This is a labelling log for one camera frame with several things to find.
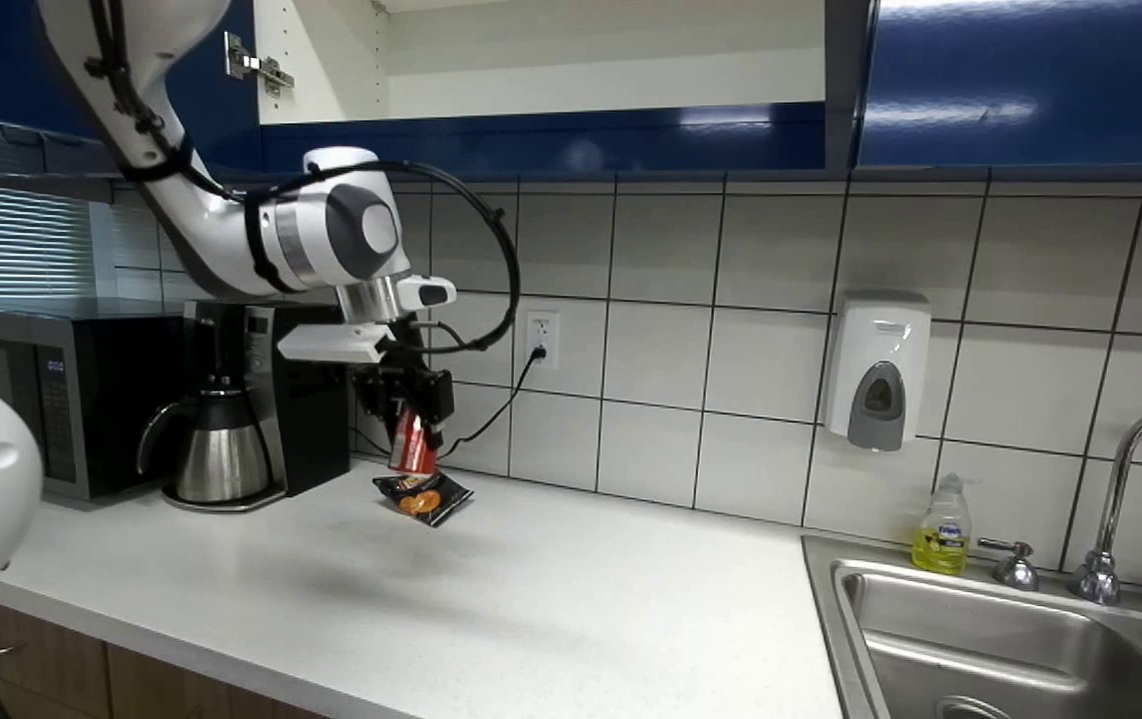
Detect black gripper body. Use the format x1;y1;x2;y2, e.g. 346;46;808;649
352;310;460;426

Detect black silver coffee maker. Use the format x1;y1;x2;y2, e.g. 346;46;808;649
182;299;359;515

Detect black chips bag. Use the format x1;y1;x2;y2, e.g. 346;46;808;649
371;466;476;531

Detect steel coffee carafe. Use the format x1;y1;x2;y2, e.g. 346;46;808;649
133;378;281;512

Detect metal cabinet hinge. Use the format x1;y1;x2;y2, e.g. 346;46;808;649
221;27;299;94

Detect black microwave oven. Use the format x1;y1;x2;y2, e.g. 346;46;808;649
0;299;187;508

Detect blue upper cabinet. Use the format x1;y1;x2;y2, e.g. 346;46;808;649
169;0;1142;175

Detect wooden lower cabinets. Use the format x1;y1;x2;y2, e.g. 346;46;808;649
0;604;324;719

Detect yellow dish soap bottle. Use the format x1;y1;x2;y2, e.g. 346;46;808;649
907;472;979;577

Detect stainless steel sink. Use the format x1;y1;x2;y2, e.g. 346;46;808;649
804;531;1142;719

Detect chrome faucet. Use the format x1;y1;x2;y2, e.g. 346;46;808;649
974;392;1142;623

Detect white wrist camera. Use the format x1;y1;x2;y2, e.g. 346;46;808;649
270;319;399;371

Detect black power cord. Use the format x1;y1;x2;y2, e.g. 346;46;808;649
443;344;553;452

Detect white wall outlet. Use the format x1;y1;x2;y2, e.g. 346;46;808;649
519;307;564;374

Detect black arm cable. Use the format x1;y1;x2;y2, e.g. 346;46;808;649
88;0;521;354

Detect white wall soap dispenser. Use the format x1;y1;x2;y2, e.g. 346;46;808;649
818;291;934;456

